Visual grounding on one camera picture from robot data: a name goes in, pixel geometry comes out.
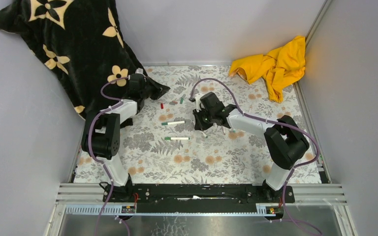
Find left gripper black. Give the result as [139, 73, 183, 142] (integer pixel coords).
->
[139, 77, 169, 101]

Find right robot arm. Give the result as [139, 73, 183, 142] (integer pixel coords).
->
[190, 92, 310, 203]

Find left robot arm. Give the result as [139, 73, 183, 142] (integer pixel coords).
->
[81, 73, 170, 202]

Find floral patterned table mat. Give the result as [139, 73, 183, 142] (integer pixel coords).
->
[119, 65, 306, 184]

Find black floral blanket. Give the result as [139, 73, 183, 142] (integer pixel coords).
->
[0, 0, 151, 128]

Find yellow cloth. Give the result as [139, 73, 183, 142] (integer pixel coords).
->
[228, 36, 306, 103]

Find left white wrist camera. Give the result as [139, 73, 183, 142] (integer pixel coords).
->
[135, 68, 144, 74]

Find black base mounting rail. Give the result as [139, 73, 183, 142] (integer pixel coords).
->
[99, 182, 295, 213]

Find aluminium frame rails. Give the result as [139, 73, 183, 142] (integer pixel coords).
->
[48, 183, 357, 236]

